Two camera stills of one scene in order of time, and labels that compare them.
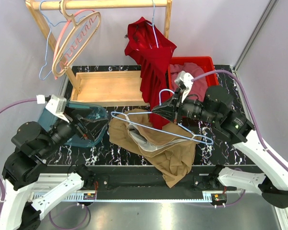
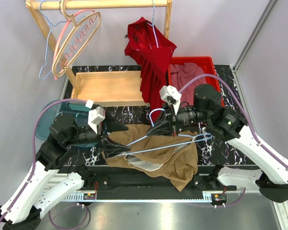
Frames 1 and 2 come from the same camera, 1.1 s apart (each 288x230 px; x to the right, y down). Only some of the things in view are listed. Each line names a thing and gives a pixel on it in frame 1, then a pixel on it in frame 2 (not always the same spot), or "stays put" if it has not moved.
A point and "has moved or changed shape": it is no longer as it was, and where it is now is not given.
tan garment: (172, 149) has moved or changed shape
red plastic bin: (206, 63) stays put
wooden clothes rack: (100, 88) stays put
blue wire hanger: (153, 24) stays put
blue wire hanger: (194, 136) to (150, 116)
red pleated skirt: (153, 51) stays put
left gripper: (94, 128) to (111, 149)
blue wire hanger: (47, 42) stays put
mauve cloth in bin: (199, 86) stays put
